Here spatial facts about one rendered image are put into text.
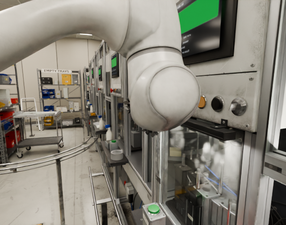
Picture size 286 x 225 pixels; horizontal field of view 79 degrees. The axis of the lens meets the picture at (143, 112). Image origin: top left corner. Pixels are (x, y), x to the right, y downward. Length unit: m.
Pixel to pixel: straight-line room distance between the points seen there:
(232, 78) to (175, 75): 0.23
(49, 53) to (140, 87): 7.47
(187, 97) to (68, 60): 7.43
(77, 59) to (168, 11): 7.32
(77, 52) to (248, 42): 7.37
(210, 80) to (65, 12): 0.36
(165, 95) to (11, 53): 0.19
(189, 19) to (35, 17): 0.40
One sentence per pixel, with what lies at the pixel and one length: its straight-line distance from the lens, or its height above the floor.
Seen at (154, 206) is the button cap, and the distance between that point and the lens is 0.71.
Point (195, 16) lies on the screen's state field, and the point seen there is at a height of 1.65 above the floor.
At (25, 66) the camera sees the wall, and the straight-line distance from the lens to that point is 7.75.
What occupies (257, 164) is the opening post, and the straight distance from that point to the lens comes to 0.44.
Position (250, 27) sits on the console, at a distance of 0.44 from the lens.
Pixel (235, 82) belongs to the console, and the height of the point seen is 1.47.
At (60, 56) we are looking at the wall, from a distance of 7.63.
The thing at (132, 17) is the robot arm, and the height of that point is 1.57.
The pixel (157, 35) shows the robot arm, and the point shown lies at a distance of 0.30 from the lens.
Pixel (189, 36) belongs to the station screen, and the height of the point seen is 1.60.
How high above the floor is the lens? 1.46
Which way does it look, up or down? 9 degrees down
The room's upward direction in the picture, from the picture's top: straight up
